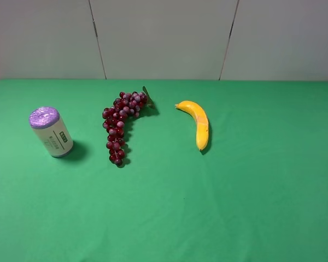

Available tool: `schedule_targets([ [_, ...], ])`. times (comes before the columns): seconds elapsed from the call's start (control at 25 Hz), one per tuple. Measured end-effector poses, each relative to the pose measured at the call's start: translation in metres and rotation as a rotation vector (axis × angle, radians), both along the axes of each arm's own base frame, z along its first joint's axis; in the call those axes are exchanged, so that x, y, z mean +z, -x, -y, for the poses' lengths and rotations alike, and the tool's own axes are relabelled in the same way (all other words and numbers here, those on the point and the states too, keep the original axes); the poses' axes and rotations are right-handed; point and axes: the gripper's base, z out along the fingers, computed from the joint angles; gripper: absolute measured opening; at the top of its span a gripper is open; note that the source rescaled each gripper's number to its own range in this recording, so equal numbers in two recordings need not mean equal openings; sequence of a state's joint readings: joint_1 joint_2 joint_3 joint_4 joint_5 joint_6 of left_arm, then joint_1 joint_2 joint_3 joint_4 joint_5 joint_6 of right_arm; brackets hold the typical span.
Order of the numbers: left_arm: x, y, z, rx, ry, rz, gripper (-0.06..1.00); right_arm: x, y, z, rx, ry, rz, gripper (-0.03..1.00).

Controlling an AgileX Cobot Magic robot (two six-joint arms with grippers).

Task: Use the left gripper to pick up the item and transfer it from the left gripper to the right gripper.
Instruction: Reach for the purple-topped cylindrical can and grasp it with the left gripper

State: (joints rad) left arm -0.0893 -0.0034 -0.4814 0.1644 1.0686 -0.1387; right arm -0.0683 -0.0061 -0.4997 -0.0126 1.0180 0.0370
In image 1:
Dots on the purple white bag roll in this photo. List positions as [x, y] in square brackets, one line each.
[50, 128]

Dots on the yellow banana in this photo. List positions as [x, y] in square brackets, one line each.
[201, 120]

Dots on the red grape bunch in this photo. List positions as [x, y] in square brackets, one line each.
[125, 107]

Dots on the green table cloth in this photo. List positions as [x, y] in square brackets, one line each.
[257, 192]

